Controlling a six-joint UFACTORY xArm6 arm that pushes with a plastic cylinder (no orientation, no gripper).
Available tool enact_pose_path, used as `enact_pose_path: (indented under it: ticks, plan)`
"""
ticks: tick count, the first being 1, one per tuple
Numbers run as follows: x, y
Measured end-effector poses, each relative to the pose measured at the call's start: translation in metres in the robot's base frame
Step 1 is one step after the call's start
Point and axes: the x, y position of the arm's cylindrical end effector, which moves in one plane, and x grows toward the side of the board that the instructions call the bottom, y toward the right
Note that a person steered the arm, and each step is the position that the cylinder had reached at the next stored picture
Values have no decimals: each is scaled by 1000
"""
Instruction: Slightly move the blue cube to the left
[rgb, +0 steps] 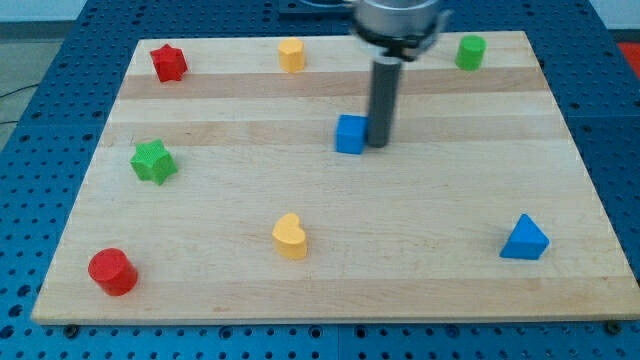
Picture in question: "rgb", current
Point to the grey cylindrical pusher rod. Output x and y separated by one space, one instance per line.
385 78

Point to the blue cube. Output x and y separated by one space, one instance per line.
351 133

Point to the green cylinder block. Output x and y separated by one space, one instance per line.
470 52

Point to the yellow cylinder block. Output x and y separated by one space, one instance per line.
291 55

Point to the wooden board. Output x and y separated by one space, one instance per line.
410 232

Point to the yellow heart block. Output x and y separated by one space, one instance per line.
290 239

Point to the red star block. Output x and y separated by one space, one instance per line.
169 63

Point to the blue triangle block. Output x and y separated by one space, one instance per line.
526 241

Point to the green star block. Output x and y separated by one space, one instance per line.
153 162

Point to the red cylinder block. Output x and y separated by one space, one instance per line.
113 272

